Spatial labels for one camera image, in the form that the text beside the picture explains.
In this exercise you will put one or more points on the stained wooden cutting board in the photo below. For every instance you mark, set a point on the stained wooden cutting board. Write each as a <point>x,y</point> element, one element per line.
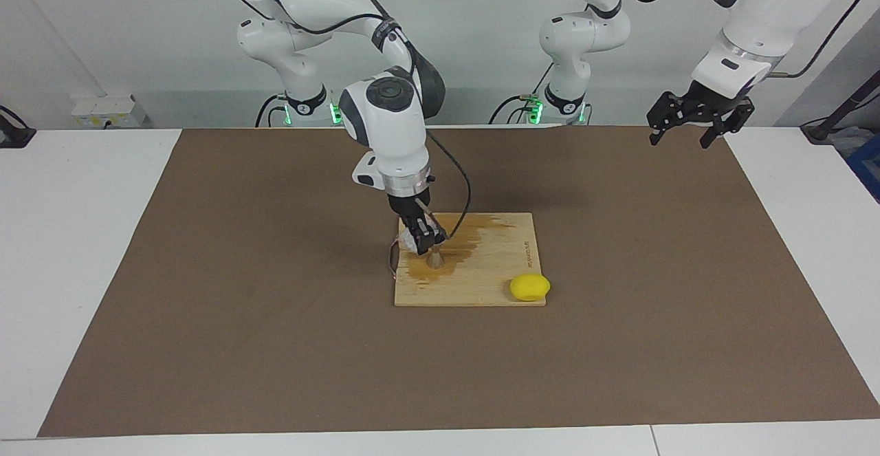
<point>495,267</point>

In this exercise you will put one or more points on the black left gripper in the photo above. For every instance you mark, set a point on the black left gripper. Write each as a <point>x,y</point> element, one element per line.
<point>711,100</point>

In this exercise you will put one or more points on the small clear glass cup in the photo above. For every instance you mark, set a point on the small clear glass cup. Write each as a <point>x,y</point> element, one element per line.
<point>407,243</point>

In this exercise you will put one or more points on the steel double jigger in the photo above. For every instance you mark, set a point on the steel double jigger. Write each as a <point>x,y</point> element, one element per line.
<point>435,262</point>

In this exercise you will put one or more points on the black stand base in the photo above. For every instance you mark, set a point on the black stand base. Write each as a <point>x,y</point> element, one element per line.
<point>14,136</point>

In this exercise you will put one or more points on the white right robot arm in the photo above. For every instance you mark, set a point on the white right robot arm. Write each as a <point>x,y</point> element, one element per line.
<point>392,133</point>

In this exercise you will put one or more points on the clear plastic bag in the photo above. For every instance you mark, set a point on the clear plastic bag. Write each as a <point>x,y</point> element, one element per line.
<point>849,141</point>

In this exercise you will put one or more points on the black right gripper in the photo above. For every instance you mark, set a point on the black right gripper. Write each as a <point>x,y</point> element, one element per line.
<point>409,206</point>

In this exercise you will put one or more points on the black tripod leg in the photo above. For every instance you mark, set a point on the black tripod leg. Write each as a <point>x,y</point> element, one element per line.
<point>821,129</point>

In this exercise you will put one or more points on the yellow lemon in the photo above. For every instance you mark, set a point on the yellow lemon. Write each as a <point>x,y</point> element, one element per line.
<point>529,287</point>

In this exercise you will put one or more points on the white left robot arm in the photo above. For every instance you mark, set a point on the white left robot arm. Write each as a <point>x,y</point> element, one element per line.
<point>770,9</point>

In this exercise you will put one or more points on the white power strip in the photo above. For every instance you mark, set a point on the white power strip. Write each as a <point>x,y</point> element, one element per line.
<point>103,112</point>

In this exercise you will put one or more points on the brown table mat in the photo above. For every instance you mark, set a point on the brown table mat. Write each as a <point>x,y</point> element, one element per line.
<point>275,360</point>

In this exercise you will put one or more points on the blue crate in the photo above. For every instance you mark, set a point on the blue crate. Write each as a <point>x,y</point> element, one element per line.
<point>867,164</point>

